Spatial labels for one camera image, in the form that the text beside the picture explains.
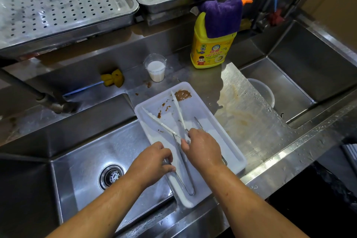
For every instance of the white-tipped metal tongs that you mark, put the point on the white-tipped metal tongs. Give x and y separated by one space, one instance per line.
177 106

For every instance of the white plastic tray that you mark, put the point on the white plastic tray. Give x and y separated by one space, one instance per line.
217 134

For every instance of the clear cup with white liquid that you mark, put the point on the clear cup with white liquid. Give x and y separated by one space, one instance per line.
156 71

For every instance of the steel tongs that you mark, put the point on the steel tongs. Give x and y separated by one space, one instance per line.
198 123
185 171

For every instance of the yellow detergent bottle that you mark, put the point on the yellow detergent bottle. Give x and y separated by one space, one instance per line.
209 53

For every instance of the red cloth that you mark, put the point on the red cloth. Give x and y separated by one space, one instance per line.
276 17

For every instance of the person's left hand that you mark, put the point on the person's left hand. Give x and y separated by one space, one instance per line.
150 165

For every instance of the brown cardboard box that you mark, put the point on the brown cardboard box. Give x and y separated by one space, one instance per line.
337 6

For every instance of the person's right forearm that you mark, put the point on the person's right forearm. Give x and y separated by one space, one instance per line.
245 210

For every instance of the stainless steel sink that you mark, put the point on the stainless steel sink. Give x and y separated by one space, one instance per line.
306 70
78 148

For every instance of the person's right hand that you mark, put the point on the person's right hand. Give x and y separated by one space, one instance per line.
203 151

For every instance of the small yellow sponge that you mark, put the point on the small yellow sponge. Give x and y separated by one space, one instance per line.
245 24

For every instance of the purple cloth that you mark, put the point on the purple cloth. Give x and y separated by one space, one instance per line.
223 17

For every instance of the person's left forearm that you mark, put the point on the person's left forearm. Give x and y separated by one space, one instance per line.
100 212

